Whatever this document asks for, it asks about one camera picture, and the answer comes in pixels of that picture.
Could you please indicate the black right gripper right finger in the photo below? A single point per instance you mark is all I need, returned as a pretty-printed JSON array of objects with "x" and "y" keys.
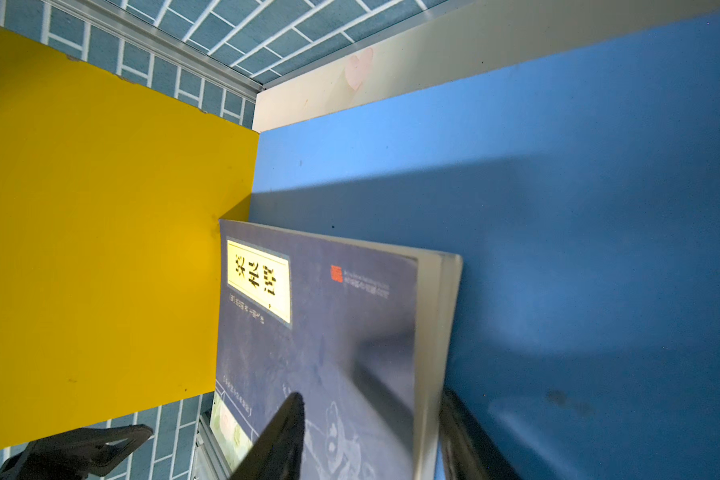
[{"x": 467, "y": 451}]

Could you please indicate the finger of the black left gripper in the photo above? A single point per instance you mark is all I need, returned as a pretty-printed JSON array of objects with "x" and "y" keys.
[{"x": 76, "y": 454}]

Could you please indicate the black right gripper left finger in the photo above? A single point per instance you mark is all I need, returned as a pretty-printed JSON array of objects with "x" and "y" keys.
[{"x": 277, "y": 454}]

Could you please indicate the blue book yellow label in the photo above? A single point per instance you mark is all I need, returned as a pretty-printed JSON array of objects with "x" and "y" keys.
[{"x": 361, "y": 330}]

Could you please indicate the yellow pink blue bookshelf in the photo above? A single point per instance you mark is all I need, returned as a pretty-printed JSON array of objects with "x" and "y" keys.
[{"x": 581, "y": 189}]

